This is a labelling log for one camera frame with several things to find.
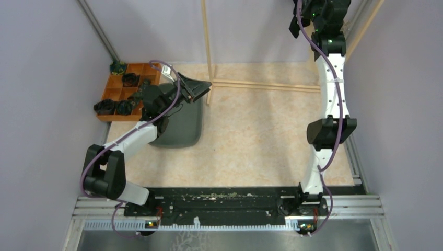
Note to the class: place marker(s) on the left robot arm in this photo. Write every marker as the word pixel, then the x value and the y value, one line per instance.
pixel 104 168

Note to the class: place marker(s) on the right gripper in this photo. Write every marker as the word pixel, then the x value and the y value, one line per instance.
pixel 304 10

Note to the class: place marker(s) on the orange compartment tray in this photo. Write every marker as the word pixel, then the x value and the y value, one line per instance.
pixel 116 91

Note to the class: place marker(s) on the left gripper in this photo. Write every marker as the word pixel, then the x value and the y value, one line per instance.
pixel 191 89

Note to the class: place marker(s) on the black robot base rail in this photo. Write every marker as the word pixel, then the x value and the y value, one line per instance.
pixel 229 206

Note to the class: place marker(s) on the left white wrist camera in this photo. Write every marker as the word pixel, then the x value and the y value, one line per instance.
pixel 166 73

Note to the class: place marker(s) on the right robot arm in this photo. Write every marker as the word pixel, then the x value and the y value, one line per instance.
pixel 321 22

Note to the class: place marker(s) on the dark green plastic bin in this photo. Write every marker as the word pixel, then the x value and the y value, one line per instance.
pixel 184 128

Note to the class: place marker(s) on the wooden clothes rack frame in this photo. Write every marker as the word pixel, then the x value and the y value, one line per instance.
pixel 366 13

